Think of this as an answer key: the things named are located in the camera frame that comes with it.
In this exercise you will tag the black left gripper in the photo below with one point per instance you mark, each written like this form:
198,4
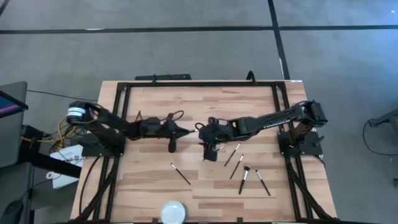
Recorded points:
169,129

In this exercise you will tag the black table clamp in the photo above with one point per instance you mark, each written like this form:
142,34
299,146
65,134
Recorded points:
239,220
155,221

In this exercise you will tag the long thin makeup brush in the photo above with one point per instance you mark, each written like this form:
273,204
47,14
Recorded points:
180,174

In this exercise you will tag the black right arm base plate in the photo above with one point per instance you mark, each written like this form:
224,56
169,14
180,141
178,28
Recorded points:
311,146

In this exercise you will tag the white paper sheet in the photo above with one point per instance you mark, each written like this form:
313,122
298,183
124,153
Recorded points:
66,180

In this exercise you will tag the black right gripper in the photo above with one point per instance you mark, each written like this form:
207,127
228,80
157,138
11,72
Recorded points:
217,132

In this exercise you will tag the black metal table frame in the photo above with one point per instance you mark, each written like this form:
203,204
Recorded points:
202,84

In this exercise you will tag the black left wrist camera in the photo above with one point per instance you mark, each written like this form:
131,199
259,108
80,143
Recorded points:
172,146

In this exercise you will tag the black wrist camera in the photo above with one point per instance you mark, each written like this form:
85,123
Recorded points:
172,146
211,154

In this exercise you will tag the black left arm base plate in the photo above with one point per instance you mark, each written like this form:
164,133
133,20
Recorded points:
93,149

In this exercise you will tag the black bar device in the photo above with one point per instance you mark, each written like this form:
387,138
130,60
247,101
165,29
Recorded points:
174,76

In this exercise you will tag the computer monitor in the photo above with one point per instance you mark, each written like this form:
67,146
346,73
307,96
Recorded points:
9,105

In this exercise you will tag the black computer mouse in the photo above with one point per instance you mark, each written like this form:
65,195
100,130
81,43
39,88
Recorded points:
11,213

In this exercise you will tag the white round disc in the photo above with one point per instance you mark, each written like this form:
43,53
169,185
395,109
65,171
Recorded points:
173,213

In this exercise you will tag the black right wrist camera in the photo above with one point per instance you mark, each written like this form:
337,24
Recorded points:
211,154

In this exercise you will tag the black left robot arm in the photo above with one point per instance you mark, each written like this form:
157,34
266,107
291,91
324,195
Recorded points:
109,124

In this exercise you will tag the black stand beam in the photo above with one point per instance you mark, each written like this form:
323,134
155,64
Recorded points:
53,163

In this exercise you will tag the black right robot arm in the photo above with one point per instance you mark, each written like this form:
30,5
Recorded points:
267,120

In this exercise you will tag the small white tape roll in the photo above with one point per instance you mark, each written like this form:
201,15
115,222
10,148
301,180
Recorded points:
47,175

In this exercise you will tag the fluffy round makeup brush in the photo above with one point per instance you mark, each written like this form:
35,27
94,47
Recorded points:
243,181

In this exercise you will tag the grey metal stand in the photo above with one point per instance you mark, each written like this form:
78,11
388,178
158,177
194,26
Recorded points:
388,118

